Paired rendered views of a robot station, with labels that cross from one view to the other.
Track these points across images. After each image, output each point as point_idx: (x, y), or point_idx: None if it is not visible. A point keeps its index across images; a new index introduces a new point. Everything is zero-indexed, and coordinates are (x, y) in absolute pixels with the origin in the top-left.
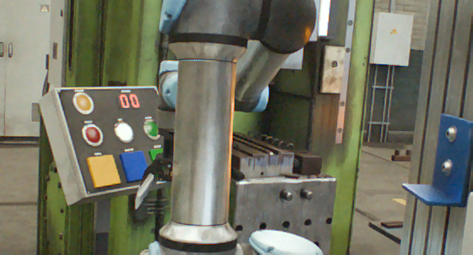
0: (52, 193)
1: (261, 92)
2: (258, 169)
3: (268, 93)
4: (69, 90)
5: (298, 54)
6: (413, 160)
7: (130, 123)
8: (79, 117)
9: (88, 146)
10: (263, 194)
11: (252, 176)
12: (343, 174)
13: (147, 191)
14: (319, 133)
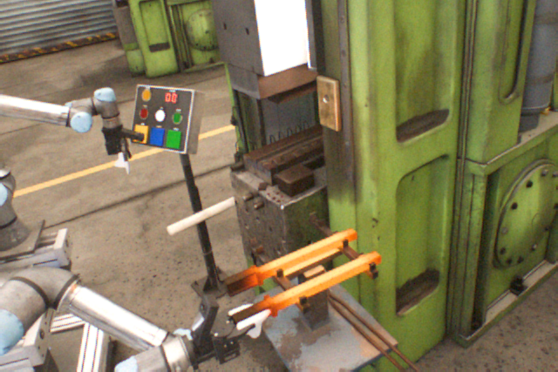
0: None
1: (54, 124)
2: (253, 169)
3: (71, 125)
4: (143, 87)
5: (255, 85)
6: None
7: (166, 111)
8: (142, 103)
9: (139, 118)
10: (241, 188)
11: (250, 172)
12: (360, 214)
13: (126, 152)
14: (331, 163)
